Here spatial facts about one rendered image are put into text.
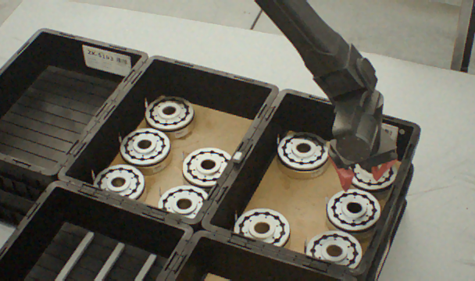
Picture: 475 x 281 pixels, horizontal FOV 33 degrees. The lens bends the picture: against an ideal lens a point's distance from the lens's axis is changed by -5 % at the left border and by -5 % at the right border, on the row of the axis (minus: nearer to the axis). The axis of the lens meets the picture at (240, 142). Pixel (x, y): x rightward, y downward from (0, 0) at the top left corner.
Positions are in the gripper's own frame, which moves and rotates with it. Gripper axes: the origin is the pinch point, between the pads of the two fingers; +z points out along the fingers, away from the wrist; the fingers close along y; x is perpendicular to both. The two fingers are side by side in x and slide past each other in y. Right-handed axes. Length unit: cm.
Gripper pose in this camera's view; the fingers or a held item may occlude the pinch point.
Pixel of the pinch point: (360, 181)
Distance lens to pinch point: 148.8
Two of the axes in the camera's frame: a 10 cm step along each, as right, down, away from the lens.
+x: -3.8, -6.3, 6.8
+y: 9.3, -2.9, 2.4
